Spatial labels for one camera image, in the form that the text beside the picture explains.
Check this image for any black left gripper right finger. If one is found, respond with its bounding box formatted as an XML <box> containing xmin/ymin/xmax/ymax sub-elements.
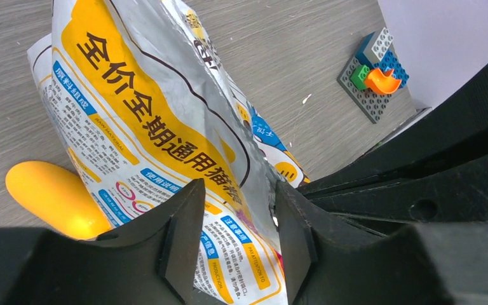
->
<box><xmin>275</xmin><ymin>181</ymin><xmax>488</xmax><ymax>304</ymax></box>

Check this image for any cat food bag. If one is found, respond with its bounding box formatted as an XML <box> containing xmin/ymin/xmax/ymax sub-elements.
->
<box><xmin>27</xmin><ymin>0</ymin><xmax>309</xmax><ymax>304</ymax></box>

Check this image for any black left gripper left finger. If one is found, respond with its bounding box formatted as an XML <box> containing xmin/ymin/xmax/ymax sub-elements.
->
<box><xmin>0</xmin><ymin>179</ymin><xmax>205</xmax><ymax>304</ymax></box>

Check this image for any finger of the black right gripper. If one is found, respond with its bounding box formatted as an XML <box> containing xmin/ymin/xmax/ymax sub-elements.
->
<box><xmin>298</xmin><ymin>64</ymin><xmax>488</xmax><ymax>194</ymax></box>
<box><xmin>307</xmin><ymin>155</ymin><xmax>488</xmax><ymax>223</ymax></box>

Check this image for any orange curved lego piece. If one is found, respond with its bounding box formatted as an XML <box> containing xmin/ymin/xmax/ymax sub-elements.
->
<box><xmin>363</xmin><ymin>68</ymin><xmax>402</xmax><ymax>95</ymax></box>

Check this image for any yellow plastic scoop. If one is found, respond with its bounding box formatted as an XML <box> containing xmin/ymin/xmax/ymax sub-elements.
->
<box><xmin>5</xmin><ymin>161</ymin><xmax>112</xmax><ymax>240</ymax></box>

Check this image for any green lego brick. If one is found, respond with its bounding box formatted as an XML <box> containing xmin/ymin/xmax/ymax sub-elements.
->
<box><xmin>350</xmin><ymin>65</ymin><xmax>370</xmax><ymax>91</ymax></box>

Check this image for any grey lego baseplate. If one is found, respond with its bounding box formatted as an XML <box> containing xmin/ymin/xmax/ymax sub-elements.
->
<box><xmin>337</xmin><ymin>56</ymin><xmax>391</xmax><ymax>124</ymax></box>

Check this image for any light grey lego brick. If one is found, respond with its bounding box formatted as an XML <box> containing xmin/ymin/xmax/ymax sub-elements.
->
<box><xmin>363</xmin><ymin>27</ymin><xmax>393</xmax><ymax>65</ymax></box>

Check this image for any blue lego brick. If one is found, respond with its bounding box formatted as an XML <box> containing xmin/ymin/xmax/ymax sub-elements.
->
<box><xmin>355</xmin><ymin>32</ymin><xmax>409</xmax><ymax>88</ymax></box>

